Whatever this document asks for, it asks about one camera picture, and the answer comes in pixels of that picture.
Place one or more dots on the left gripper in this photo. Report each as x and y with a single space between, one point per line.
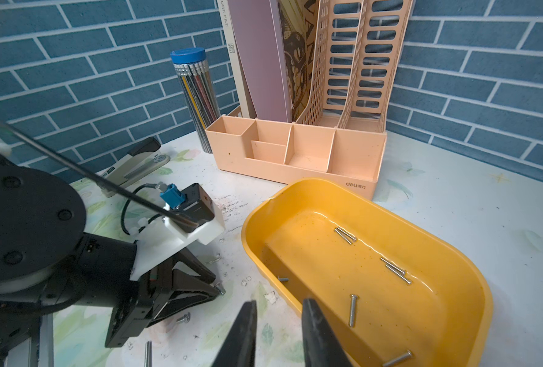
180 282

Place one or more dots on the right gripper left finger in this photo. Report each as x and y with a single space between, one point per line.
239 347

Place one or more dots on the short silver screw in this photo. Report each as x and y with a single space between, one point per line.
184 319
218 286

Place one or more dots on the peach desk file organizer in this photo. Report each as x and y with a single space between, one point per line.
341 133

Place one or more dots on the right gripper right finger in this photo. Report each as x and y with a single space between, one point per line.
320 344

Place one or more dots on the yellow plastic storage box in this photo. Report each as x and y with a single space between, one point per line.
443 317

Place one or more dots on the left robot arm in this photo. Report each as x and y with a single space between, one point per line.
48 262

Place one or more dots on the black silver stapler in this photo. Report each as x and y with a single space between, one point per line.
140 161

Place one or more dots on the blue-lid pencil tube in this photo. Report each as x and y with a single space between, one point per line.
193 72

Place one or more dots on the purple folder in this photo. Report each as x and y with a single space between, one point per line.
256 25

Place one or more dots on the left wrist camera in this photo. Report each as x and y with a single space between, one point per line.
191 216

